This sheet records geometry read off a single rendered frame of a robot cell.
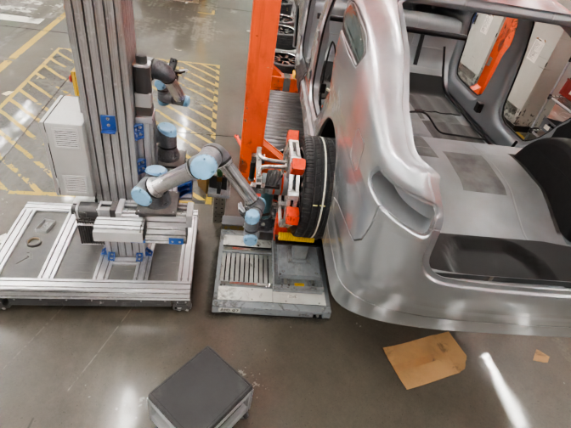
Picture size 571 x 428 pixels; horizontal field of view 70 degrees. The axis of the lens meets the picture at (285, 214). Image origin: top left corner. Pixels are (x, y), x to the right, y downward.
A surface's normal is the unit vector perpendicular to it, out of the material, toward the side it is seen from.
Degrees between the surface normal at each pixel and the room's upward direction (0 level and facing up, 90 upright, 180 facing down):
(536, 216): 22
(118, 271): 0
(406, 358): 1
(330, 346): 0
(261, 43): 90
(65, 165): 90
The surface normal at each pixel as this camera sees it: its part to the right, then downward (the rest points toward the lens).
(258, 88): 0.04, 0.63
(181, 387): 0.15, -0.77
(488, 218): 0.15, -0.51
